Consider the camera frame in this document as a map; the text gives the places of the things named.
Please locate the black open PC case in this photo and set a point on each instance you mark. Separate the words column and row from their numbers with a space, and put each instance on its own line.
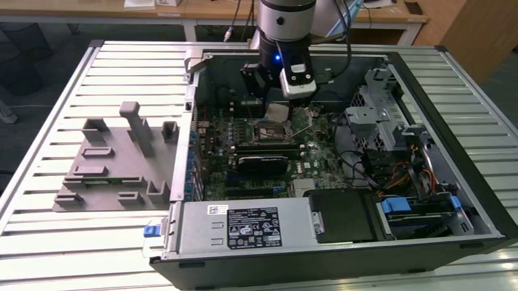
column 283, row 272

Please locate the grey power supply unit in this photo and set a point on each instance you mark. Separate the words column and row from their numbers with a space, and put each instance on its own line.
column 194, row 230

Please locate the hard disk in blue carrier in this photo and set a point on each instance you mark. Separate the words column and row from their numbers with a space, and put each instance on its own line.
column 394, row 206

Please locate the green RAM stick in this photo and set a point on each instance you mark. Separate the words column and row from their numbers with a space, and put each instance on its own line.
column 100, row 181

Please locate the wooden desk white legs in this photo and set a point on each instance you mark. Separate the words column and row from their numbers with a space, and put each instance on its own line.
column 385, row 16

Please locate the blue case latch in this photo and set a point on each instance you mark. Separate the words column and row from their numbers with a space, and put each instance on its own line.
column 150, row 230

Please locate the white paper box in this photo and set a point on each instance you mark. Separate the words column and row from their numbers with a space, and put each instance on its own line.
column 167, row 2
column 139, row 3

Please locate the small black device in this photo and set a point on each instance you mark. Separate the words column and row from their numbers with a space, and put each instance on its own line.
column 414, row 7

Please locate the grey parts rack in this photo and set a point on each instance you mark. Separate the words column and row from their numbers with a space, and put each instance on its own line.
column 104, row 197

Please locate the blue plastic clip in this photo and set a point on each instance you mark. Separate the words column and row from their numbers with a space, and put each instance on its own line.
column 455, row 202

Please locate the black mesh waste bin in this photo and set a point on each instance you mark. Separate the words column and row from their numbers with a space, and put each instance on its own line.
column 24, row 60

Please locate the silver square CPU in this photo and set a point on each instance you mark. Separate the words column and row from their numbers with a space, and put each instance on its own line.
column 276, row 112

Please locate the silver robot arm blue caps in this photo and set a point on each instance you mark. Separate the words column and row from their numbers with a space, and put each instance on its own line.
column 283, row 21

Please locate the thin metal locking lever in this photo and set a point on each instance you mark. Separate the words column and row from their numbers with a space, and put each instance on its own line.
column 251, row 112

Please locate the black expansion slot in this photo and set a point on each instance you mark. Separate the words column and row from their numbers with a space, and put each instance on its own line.
column 247, row 191

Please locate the wooden cabinet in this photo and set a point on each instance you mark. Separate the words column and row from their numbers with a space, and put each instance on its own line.
column 477, row 36

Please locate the small silver heatsink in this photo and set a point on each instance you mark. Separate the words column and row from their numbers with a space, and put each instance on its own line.
column 304, row 185

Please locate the green motherboard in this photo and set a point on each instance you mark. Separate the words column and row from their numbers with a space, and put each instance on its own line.
column 323, row 179

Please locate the metal drive cage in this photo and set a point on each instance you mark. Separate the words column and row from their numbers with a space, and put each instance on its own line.
column 363, row 118

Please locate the small black graphics card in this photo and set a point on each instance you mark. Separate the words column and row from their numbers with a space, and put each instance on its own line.
column 263, row 165

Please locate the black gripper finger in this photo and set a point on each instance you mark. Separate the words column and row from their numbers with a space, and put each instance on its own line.
column 299, row 104
column 252, row 82

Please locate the black plastic shroud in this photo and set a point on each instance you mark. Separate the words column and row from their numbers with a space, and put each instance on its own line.
column 343, row 215

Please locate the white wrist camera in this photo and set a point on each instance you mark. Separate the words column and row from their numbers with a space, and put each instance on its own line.
column 299, row 89

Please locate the grey metal leg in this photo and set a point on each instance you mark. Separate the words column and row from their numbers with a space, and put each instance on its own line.
column 8, row 115

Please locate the CPU socket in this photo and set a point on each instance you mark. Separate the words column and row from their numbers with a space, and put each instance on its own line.
column 268, row 131

